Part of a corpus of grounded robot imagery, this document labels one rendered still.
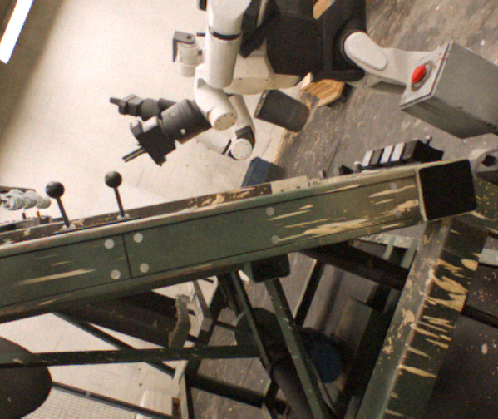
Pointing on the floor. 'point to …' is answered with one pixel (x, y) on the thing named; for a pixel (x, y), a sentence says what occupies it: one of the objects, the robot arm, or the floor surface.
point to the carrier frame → (425, 326)
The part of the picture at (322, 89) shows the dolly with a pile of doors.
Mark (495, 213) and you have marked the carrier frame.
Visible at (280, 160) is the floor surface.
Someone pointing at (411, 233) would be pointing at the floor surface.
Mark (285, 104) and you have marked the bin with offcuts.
